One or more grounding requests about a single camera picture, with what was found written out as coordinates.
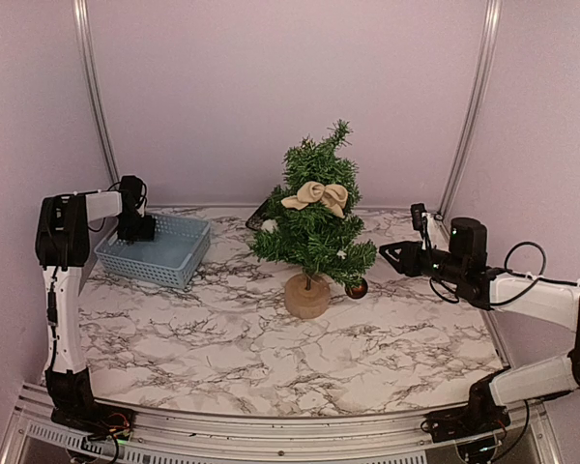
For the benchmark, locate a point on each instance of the aluminium front rail frame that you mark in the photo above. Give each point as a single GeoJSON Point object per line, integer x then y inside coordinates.
{"type": "Point", "coordinates": [170, 436]}

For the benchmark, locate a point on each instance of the light blue perforated plastic basket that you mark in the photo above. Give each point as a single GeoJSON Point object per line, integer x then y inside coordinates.
{"type": "Point", "coordinates": [169, 260]}

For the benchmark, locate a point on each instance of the aluminium corner post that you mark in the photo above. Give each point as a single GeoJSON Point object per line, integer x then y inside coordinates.
{"type": "Point", "coordinates": [86, 48]}
{"type": "Point", "coordinates": [486, 50]}

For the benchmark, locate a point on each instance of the small green christmas tree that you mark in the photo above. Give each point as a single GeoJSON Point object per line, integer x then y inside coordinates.
{"type": "Point", "coordinates": [310, 238]}

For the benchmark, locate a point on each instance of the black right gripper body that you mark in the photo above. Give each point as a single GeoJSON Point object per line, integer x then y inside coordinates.
{"type": "Point", "coordinates": [450, 269]}

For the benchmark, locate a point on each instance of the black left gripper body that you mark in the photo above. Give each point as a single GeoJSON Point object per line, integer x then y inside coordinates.
{"type": "Point", "coordinates": [131, 226]}

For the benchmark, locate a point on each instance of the beige burlap bow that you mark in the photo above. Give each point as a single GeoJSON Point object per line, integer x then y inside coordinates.
{"type": "Point", "coordinates": [333, 196]}

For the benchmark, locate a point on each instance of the white cotton boll sprig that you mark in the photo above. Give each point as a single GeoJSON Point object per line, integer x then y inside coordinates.
{"type": "Point", "coordinates": [269, 225]}

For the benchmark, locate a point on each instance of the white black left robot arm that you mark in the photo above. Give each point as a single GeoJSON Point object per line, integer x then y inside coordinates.
{"type": "Point", "coordinates": [63, 247]}

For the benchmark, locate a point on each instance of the gold berry sprig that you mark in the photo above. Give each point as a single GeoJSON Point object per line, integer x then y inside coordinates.
{"type": "Point", "coordinates": [308, 143]}

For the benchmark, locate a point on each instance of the right aluminium corner post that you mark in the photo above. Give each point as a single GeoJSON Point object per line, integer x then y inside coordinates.
{"type": "Point", "coordinates": [486, 50]}

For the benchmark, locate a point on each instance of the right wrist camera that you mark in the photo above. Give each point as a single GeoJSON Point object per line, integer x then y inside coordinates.
{"type": "Point", "coordinates": [422, 222]}

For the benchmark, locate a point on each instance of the left aluminium corner post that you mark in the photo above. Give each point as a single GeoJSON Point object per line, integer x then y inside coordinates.
{"type": "Point", "coordinates": [86, 48]}

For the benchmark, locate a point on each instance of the dark red bauble ornament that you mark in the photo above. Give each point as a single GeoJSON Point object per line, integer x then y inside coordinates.
{"type": "Point", "coordinates": [358, 291]}

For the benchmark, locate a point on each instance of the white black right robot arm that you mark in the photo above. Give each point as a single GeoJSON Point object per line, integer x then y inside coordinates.
{"type": "Point", "coordinates": [533, 296]}

